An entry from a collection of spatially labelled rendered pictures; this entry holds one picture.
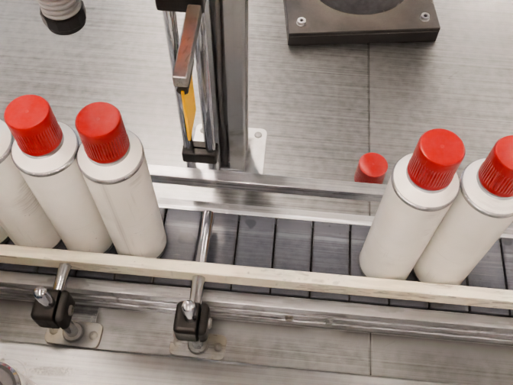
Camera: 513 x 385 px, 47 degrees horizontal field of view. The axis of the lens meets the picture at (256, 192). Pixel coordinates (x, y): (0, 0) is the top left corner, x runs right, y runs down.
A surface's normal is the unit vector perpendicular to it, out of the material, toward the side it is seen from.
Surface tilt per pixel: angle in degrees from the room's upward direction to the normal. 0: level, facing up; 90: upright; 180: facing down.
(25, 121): 2
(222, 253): 0
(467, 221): 90
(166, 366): 0
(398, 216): 90
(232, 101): 90
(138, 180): 90
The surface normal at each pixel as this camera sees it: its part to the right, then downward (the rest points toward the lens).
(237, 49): -0.09, 0.86
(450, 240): -0.72, 0.59
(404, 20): 0.00, -0.50
